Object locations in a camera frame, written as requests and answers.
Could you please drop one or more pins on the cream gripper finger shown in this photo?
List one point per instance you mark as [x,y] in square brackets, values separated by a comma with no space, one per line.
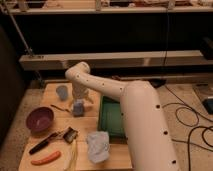
[72,102]
[89,99]

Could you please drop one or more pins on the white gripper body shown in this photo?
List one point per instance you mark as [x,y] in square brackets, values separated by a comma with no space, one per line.
[79,91]

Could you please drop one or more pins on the blue sponge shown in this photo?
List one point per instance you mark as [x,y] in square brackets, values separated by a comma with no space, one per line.
[78,108]

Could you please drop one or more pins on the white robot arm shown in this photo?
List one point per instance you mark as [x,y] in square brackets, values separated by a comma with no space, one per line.
[148,136]

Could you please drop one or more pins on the clear blue plastic cup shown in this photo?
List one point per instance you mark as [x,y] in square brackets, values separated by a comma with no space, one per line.
[62,92]

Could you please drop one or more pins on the thin metal utensil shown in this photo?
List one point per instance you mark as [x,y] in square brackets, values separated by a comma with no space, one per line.
[60,109]

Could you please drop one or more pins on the green plastic tray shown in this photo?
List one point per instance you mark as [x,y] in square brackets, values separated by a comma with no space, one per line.
[110,118]

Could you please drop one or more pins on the purple bowl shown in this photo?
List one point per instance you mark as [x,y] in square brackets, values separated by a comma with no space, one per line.
[40,119]

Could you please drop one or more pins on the crumpled clear plastic bag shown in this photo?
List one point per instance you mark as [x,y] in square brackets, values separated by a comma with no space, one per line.
[98,146]

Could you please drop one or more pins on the orange carrot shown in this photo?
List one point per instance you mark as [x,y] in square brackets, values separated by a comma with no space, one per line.
[52,157]

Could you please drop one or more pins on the yellow banana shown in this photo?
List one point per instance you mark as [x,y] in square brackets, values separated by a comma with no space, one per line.
[71,159]

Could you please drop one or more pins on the black handled knife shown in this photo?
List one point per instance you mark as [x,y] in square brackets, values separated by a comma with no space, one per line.
[44,143]

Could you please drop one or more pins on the metal shelf frame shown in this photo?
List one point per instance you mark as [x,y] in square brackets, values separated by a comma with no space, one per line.
[177,47]

